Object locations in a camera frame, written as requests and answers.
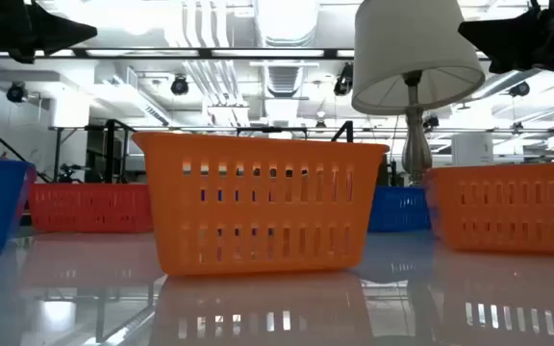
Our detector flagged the black diagonal frame strut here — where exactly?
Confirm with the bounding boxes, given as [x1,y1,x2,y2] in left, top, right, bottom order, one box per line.
[0,113,53,185]

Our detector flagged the wooden shelf with black frame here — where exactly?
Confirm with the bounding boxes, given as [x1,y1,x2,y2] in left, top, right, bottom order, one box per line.
[103,118,355,185]

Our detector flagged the black overhead rig beam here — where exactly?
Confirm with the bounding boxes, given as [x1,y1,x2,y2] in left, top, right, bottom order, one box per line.
[0,47,356,61]

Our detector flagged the orange slotted plastic basket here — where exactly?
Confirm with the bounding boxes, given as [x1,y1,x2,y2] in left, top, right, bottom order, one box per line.
[131,131,390,277]
[423,161,554,257]

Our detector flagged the table lamp with white shade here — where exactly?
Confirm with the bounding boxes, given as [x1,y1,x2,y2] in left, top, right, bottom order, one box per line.
[351,0,487,186]

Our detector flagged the red slotted plastic basket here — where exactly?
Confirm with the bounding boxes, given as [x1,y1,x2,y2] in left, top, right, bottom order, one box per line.
[27,182,154,235]

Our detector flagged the white background cabinet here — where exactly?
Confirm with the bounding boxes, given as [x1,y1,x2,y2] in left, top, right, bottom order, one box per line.
[451,132,495,167]

